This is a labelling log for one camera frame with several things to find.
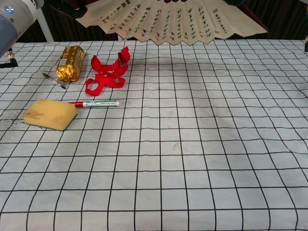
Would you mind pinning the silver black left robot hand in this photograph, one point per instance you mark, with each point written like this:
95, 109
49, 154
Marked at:
77, 12

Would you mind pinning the white black checkered tablecloth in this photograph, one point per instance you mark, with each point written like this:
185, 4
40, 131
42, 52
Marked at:
168, 156

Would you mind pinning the white marker red cap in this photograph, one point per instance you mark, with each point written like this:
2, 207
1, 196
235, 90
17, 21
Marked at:
101, 103

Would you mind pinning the white metal partition post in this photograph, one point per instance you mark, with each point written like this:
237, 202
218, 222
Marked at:
45, 26

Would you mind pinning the gold foil package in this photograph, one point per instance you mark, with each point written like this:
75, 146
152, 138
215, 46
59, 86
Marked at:
69, 63

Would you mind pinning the paper folding fan red ribs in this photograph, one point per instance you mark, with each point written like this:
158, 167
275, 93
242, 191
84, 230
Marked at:
173, 24

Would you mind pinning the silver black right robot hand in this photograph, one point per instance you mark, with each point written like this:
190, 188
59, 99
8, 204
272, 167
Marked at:
233, 2

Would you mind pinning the yellow sponge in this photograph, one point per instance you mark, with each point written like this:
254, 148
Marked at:
49, 114

